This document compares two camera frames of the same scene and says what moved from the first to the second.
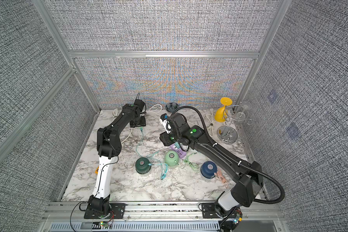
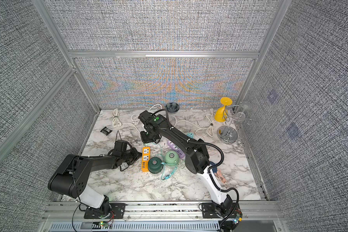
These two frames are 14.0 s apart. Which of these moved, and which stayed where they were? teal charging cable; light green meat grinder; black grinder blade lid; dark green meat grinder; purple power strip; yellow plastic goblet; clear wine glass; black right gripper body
Moved: black right gripper body; dark green meat grinder; teal charging cable
Stayed: black grinder blade lid; purple power strip; light green meat grinder; clear wine glass; yellow plastic goblet
